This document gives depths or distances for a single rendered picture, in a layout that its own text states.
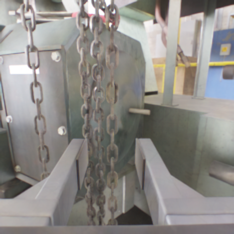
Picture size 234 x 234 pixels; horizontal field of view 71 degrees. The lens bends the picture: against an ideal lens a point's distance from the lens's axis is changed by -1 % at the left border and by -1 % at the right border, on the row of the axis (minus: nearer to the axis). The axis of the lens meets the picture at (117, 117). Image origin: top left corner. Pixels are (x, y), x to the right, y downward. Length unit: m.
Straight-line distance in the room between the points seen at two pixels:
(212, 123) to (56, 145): 0.46
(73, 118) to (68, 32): 0.16
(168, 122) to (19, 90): 0.55
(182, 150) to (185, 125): 0.11
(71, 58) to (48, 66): 0.05
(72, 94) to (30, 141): 0.17
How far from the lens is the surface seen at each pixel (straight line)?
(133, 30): 1.09
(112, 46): 0.23
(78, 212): 0.80
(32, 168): 0.48
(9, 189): 0.61
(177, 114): 0.70
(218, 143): 0.61
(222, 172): 0.54
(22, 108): 0.43
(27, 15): 0.60
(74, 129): 0.34
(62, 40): 0.34
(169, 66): 0.71
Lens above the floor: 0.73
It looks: 15 degrees down
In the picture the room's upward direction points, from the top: straight up
